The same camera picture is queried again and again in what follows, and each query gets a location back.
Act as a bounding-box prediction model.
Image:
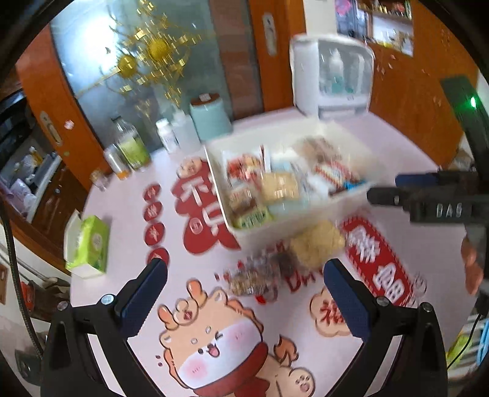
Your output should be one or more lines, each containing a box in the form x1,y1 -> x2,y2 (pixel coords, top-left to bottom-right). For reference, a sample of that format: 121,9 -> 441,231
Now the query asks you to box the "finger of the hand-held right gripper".
367,187 -> 413,209
395,173 -> 440,188

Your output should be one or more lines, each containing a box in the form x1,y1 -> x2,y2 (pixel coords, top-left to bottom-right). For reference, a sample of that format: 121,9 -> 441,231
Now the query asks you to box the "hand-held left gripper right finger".
323,257 -> 447,397

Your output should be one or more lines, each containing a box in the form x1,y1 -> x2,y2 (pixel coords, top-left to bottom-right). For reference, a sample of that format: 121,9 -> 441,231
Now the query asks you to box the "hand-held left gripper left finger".
40,257 -> 169,397

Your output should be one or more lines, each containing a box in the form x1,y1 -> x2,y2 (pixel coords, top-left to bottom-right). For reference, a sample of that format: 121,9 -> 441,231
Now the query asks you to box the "white plastic basket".
204,116 -> 383,245

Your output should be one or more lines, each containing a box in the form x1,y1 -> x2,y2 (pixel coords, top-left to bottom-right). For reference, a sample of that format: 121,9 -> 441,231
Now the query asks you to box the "pile of assorted snacks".
222,137 -> 363,230

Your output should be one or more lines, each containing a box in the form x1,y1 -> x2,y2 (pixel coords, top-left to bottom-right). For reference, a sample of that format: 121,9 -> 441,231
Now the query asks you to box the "person's right hand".
460,235 -> 486,295

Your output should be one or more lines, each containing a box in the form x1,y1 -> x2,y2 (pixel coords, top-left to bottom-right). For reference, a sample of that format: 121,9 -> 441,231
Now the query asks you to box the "yellow puffed rice cake packet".
288,221 -> 346,270

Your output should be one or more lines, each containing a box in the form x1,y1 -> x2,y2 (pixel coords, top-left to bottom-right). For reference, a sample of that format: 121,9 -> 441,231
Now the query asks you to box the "green tissue box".
64,210 -> 111,277

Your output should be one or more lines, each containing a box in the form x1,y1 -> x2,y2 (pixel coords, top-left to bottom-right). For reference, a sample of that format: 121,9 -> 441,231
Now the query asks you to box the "clear nut bar packet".
218,250 -> 302,296

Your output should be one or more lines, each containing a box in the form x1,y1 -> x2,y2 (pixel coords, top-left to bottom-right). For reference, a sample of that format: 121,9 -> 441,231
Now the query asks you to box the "green plastic packet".
447,332 -> 474,363

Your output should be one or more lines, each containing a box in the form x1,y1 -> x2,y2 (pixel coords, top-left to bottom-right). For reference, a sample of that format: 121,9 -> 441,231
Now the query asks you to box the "small glass jar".
90,170 -> 109,191

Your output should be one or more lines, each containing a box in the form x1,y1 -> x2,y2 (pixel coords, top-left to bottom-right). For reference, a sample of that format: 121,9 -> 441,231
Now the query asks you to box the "small orange bottomed bottle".
103,144 -> 132,180

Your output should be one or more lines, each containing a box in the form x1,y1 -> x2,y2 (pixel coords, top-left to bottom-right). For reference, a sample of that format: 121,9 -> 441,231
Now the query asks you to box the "white countertop cabinet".
289,34 -> 375,120

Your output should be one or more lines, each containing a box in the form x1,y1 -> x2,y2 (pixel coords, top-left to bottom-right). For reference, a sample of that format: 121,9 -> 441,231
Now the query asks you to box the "green label glass bottle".
112,118 -> 150,172

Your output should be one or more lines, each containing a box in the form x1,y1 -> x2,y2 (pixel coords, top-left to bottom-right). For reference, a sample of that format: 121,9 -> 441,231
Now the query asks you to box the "white pill bottle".
156,118 -> 179,151

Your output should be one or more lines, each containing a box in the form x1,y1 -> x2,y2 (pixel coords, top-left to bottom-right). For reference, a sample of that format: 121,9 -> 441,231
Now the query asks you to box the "translucent white plastic bottle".
171,109 -> 201,148

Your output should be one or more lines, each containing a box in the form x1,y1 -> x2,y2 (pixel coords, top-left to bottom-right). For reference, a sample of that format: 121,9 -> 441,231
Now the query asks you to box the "teal canister with brown lid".
190,93 -> 232,141

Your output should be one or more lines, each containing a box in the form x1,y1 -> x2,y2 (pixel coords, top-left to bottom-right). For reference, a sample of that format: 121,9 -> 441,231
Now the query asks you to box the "gold branch ornament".
76,0 -> 203,107

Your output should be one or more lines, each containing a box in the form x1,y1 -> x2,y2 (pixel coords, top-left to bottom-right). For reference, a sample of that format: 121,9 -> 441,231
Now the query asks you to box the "thin black cable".
445,313 -> 487,367

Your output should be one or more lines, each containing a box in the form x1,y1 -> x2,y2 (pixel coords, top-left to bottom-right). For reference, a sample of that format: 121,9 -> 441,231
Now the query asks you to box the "thick black cable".
0,214 -> 46,359

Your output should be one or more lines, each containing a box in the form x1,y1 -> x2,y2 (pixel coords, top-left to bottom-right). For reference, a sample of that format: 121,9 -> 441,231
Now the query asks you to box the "wooden wall shelf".
335,0 -> 415,58

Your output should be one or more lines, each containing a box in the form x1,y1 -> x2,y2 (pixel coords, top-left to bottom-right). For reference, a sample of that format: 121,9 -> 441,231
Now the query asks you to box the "silver door handle plate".
40,111 -> 64,146
263,12 -> 276,56

